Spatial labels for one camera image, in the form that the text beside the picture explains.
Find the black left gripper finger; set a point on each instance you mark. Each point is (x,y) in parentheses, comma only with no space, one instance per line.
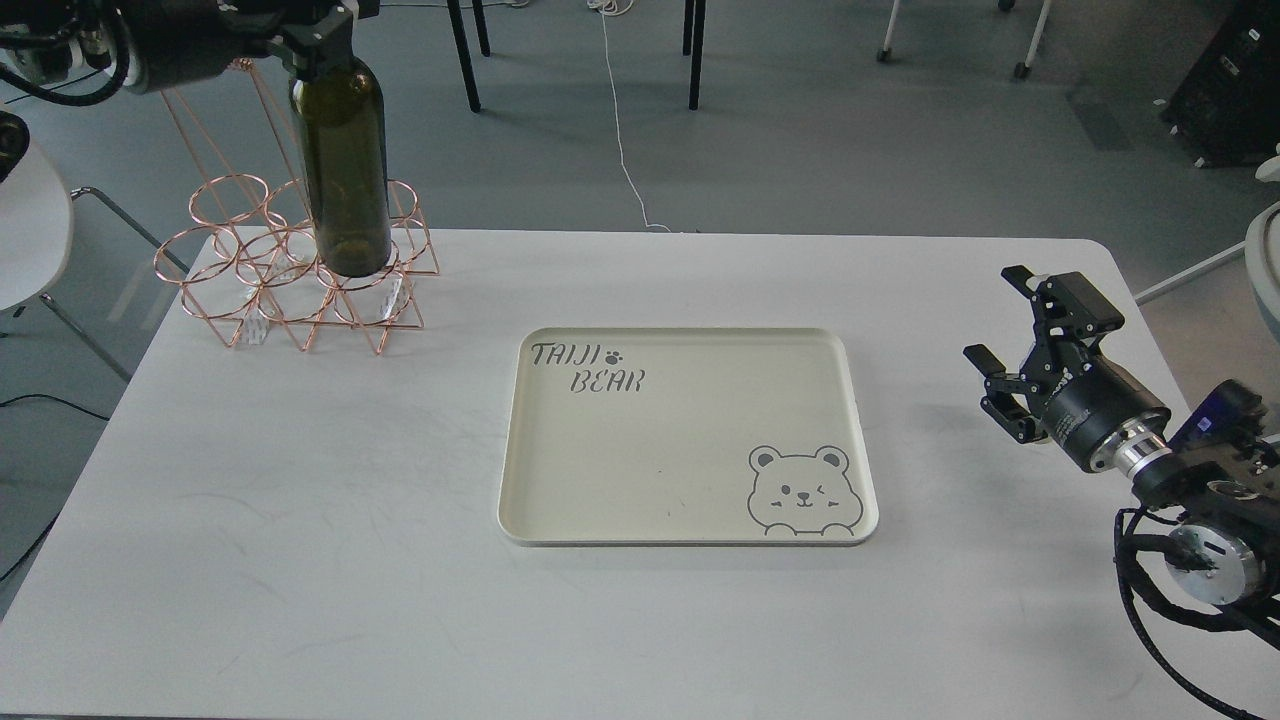
(314,38)

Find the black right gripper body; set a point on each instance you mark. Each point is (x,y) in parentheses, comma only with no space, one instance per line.
(1087,404)

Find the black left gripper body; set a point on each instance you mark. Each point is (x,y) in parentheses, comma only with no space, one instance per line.
(172,43)

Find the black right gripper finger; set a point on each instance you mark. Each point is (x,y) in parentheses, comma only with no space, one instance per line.
(1070,318)
(1016,400)

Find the dark green wine bottle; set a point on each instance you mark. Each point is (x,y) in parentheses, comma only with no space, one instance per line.
(339,118)

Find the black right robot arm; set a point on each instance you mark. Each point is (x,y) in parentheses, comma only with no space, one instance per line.
(1201,548)

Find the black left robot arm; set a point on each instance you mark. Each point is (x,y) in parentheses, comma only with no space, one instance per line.
(80,53)

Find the black table legs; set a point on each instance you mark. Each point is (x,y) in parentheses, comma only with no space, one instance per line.
(569,52)

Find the white chair right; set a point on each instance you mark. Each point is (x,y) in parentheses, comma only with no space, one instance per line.
(1258,250)

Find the white chair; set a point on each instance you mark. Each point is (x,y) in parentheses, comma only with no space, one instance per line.
(1258,250)
(37,229)

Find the white chair left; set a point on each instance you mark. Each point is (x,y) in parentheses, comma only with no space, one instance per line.
(37,229)

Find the white rolling chair legs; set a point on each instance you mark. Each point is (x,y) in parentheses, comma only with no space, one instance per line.
(947,29)

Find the black equipment case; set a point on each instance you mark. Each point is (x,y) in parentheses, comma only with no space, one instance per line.
(1226,110)

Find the cream bear serving tray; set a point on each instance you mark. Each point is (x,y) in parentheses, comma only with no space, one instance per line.
(701,436)

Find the copper wire wine rack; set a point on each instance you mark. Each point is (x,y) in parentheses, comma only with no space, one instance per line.
(252,255)

